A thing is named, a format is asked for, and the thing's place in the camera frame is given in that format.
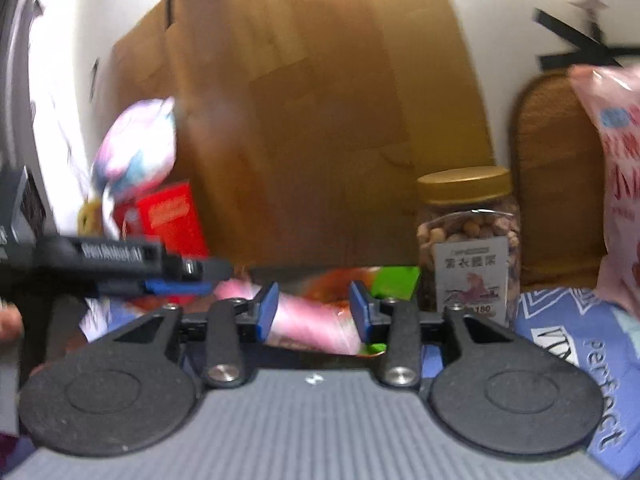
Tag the pink rectangular snack box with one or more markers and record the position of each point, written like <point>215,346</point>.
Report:
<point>302,323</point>

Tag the wooden panel board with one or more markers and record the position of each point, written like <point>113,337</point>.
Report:
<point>303,125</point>

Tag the nut jar gold lid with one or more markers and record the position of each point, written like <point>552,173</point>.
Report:
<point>469,238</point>

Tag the pastel plush toy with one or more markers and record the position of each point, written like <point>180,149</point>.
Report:
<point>137,154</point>

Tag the red gift bag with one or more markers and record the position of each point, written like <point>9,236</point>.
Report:
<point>168,214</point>

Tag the pink fried-twist snack bag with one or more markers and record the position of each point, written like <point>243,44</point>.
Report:
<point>610,97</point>

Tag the person's left hand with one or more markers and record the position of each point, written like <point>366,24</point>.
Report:
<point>11,323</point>

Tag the yellow duck plush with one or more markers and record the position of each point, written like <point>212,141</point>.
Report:
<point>90,219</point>

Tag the black sheep-print storage box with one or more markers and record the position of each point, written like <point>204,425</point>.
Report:
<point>247,285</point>

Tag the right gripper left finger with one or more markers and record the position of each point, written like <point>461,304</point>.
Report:
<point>229,323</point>

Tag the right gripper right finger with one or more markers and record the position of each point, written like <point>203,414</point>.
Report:
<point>394,323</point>

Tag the dark green snack packet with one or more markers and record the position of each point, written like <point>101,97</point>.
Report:
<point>396,282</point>

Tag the orange cracker snack packet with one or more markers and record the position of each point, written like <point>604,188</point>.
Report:
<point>330,287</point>

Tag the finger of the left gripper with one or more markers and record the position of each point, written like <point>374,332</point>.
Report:
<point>176,276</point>

